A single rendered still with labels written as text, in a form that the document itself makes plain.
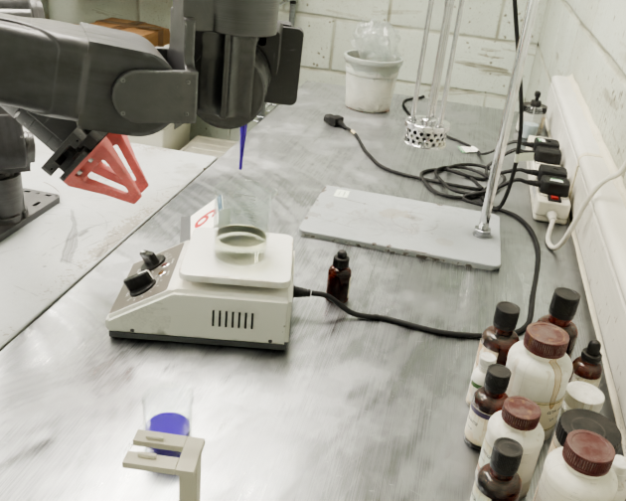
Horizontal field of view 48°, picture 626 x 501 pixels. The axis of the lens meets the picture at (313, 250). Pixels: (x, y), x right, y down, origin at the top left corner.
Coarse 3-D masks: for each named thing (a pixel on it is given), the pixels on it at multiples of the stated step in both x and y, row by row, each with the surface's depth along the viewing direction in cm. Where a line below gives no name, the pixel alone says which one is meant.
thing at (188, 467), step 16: (144, 432) 47; (160, 432) 47; (160, 448) 46; (176, 448) 46; (192, 448) 46; (128, 464) 44; (144, 464) 44; (160, 464) 45; (176, 464) 45; (192, 464) 45; (192, 480) 46; (192, 496) 46
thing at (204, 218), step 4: (212, 204) 105; (204, 208) 106; (208, 208) 105; (212, 208) 104; (200, 212) 106; (204, 212) 105; (208, 212) 104; (212, 212) 103; (196, 216) 106; (200, 216) 104; (204, 216) 103; (208, 216) 103; (212, 216) 102; (196, 220) 104; (200, 220) 103; (204, 220) 102; (208, 220) 101; (212, 220) 100; (196, 224) 103; (200, 224) 102; (204, 224) 101; (208, 224) 100; (212, 224) 99; (196, 228) 102
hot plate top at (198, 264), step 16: (192, 240) 81; (208, 240) 82; (272, 240) 83; (288, 240) 84; (192, 256) 78; (208, 256) 78; (272, 256) 79; (288, 256) 80; (192, 272) 74; (208, 272) 75; (224, 272) 75; (240, 272) 75; (256, 272) 76; (272, 272) 76; (288, 272) 76
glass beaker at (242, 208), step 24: (216, 192) 75; (240, 192) 78; (264, 192) 77; (216, 216) 75; (240, 216) 73; (264, 216) 75; (216, 240) 76; (240, 240) 74; (264, 240) 76; (240, 264) 76
